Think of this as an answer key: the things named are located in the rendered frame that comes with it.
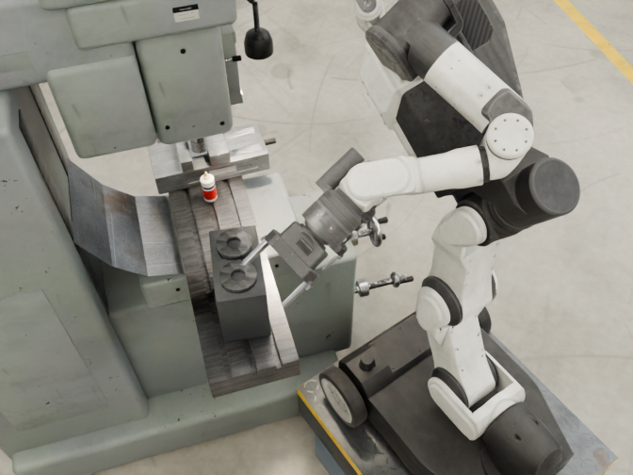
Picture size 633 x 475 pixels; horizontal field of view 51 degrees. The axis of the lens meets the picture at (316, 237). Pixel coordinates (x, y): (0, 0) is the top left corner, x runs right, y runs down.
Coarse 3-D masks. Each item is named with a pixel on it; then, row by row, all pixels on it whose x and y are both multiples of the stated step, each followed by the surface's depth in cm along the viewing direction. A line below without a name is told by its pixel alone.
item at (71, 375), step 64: (0, 128) 131; (0, 192) 141; (64, 192) 174; (0, 256) 156; (64, 256) 162; (0, 320) 172; (64, 320) 181; (0, 384) 194; (64, 384) 204; (128, 384) 216; (0, 448) 224
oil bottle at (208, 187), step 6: (204, 174) 192; (210, 174) 194; (204, 180) 192; (210, 180) 192; (204, 186) 193; (210, 186) 193; (204, 192) 195; (210, 192) 195; (216, 192) 198; (204, 198) 198; (210, 198) 197; (216, 198) 199
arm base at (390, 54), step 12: (444, 0) 117; (456, 12) 119; (444, 24) 123; (456, 24) 121; (372, 36) 118; (384, 36) 117; (372, 48) 125; (384, 48) 118; (396, 48) 117; (384, 60) 125; (396, 60) 118; (396, 72) 125; (408, 72) 121
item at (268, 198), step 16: (256, 176) 216; (272, 176) 216; (256, 192) 212; (272, 192) 212; (256, 208) 207; (272, 208) 207; (288, 208) 207; (272, 224) 203; (288, 224) 203; (176, 240) 200; (272, 256) 196; (272, 272) 202; (288, 272) 205; (144, 288) 190; (160, 288) 192; (176, 288) 194; (160, 304) 198
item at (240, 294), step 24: (216, 240) 165; (240, 240) 165; (216, 264) 161; (240, 264) 159; (216, 288) 156; (240, 288) 155; (264, 288) 156; (240, 312) 159; (264, 312) 161; (240, 336) 168
